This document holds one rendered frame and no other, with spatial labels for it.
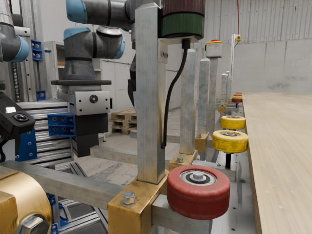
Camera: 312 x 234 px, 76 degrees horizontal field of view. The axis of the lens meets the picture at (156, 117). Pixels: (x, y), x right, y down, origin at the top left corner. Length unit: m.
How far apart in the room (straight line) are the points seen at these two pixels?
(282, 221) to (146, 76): 0.23
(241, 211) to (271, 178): 0.45
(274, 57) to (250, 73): 0.89
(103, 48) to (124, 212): 0.80
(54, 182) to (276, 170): 0.36
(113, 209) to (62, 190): 0.13
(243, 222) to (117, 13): 0.70
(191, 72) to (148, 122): 0.26
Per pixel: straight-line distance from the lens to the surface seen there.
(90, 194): 0.36
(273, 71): 8.17
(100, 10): 0.61
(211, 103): 1.04
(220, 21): 8.56
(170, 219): 0.30
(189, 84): 0.53
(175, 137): 0.79
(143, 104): 0.30
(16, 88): 1.04
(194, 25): 0.28
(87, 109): 0.82
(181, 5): 0.28
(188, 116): 0.54
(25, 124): 0.46
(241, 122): 0.73
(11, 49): 0.67
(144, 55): 0.30
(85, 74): 0.94
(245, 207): 0.78
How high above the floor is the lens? 1.03
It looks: 10 degrees down
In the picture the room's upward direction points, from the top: straight up
